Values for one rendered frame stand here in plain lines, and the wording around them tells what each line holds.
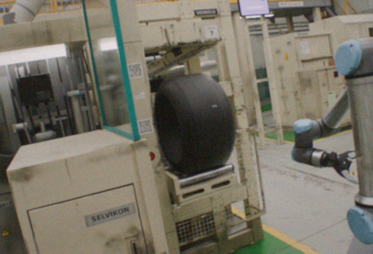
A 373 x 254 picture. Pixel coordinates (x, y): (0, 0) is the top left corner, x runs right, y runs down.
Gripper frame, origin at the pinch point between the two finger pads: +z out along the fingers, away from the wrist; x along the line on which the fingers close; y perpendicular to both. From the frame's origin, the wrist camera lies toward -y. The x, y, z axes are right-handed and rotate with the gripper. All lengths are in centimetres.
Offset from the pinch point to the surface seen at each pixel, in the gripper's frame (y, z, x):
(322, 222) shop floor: 150, -71, 11
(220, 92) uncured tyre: -33, -69, -10
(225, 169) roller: -5, -69, 21
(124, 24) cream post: -84, -100, -17
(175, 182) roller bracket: -28, -73, 40
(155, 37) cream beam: -55, -118, -31
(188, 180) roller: -20, -74, 36
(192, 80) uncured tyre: -43, -82, -11
